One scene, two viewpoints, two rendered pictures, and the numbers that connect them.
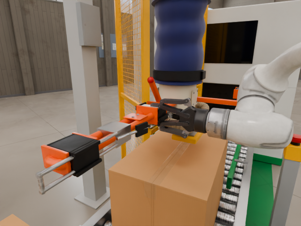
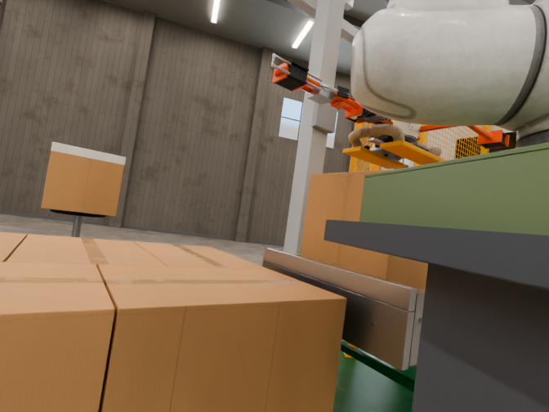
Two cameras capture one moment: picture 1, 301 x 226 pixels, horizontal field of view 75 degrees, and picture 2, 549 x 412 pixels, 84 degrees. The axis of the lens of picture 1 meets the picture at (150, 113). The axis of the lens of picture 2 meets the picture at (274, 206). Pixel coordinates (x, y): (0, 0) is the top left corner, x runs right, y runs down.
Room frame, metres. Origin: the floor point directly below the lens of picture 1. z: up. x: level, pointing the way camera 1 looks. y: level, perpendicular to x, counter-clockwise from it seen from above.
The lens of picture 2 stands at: (-0.48, -0.26, 0.73)
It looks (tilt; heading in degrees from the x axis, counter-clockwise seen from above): 3 degrees up; 26
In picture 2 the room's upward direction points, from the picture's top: 8 degrees clockwise
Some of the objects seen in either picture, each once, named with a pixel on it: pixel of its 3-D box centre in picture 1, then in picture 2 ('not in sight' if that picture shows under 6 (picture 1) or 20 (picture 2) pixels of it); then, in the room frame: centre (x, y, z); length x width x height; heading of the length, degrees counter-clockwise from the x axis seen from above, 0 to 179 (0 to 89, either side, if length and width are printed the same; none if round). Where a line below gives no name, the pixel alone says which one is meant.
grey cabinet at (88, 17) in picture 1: (89, 26); (325, 110); (1.68, 0.48, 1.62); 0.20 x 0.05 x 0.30; 151
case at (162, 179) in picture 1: (177, 184); (388, 233); (0.88, -0.14, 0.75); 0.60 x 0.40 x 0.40; 153
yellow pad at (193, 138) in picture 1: (195, 123); (415, 150); (0.86, -0.21, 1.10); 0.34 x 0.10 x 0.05; 152
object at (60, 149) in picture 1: (71, 152); (289, 77); (0.37, 0.17, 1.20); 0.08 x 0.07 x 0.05; 152
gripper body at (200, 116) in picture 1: (194, 119); not in sight; (0.59, -0.14, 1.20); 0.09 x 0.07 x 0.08; 62
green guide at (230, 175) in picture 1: (245, 140); not in sight; (1.78, -0.93, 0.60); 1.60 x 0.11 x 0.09; 151
